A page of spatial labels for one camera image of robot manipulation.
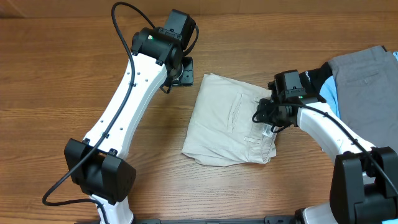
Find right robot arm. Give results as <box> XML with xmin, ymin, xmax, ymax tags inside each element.
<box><xmin>252</xmin><ymin>95</ymin><xmax>397</xmax><ymax>223</ymax></box>

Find beige khaki shorts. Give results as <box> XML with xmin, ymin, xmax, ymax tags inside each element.
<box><xmin>182</xmin><ymin>73</ymin><xmax>276</xmax><ymax>167</ymax></box>

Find black garment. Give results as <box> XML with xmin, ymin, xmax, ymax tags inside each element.
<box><xmin>299</xmin><ymin>46</ymin><xmax>387</xmax><ymax>94</ymax></box>

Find grey trousers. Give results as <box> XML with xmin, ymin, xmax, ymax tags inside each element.
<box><xmin>328</xmin><ymin>45</ymin><xmax>398</xmax><ymax>150</ymax></box>

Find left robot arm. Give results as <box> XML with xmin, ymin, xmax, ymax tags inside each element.
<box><xmin>64</xmin><ymin>25</ymin><xmax>198</xmax><ymax>223</ymax></box>

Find light blue garment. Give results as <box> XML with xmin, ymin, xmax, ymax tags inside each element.
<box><xmin>319</xmin><ymin>51</ymin><xmax>398</xmax><ymax>224</ymax></box>

